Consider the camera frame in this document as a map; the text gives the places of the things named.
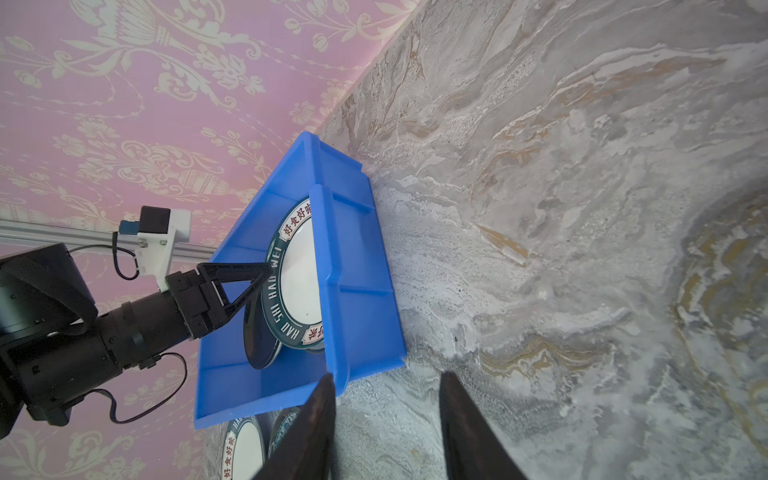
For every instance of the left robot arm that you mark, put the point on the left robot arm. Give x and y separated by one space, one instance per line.
56 348

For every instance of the teal patterned plate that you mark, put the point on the teal patterned plate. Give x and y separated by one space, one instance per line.
280 427

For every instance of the black plate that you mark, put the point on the black plate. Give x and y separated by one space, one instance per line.
261 346

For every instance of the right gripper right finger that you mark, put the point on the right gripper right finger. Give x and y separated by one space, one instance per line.
471 449

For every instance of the left aluminium corner post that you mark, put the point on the left aluminium corner post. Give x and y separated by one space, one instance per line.
36 235

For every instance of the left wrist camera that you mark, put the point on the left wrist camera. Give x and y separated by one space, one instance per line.
157 231

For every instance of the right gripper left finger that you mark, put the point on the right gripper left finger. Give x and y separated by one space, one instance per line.
305 451

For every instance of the blue plastic bin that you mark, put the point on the blue plastic bin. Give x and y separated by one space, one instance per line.
363 332

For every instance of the green rim plate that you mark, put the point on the green rim plate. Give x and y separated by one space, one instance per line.
243 451
290 297

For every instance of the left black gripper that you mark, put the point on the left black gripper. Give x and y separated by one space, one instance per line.
194 305

